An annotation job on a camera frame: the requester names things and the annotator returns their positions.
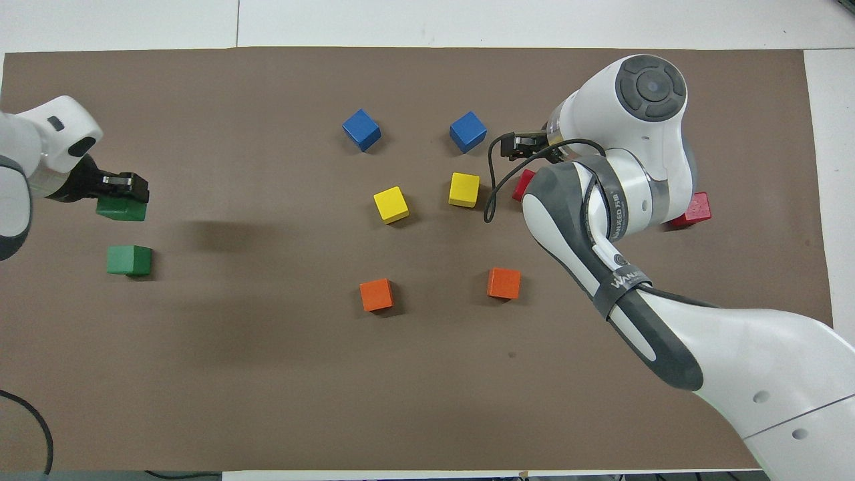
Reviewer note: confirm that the orange wooden cube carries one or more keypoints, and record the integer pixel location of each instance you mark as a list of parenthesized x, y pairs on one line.
[(503, 282), (376, 294)]

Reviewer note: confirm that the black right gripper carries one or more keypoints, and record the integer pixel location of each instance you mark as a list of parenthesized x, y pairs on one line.
[(534, 147)]

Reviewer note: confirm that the yellow wooden cube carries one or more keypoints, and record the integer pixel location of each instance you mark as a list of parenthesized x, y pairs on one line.
[(391, 204), (464, 189)]

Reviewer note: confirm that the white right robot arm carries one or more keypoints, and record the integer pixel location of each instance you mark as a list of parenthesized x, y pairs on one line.
[(641, 127)]

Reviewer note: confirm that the blue wooden cube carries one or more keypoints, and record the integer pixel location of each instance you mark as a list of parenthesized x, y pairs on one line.
[(361, 129), (467, 131)]

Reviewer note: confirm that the brown paper table mat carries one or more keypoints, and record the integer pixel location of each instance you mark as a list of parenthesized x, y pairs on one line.
[(267, 401)]

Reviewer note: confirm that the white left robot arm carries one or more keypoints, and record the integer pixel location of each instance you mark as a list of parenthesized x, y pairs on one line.
[(53, 133)]

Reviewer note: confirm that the green wooden cube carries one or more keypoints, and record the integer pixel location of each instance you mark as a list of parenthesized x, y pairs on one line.
[(120, 210), (129, 260)]

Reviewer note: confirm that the red wooden cube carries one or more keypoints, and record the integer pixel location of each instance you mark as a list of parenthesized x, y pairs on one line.
[(524, 190), (698, 208)]

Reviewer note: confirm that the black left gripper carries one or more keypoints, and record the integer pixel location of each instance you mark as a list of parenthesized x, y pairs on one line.
[(90, 184)]

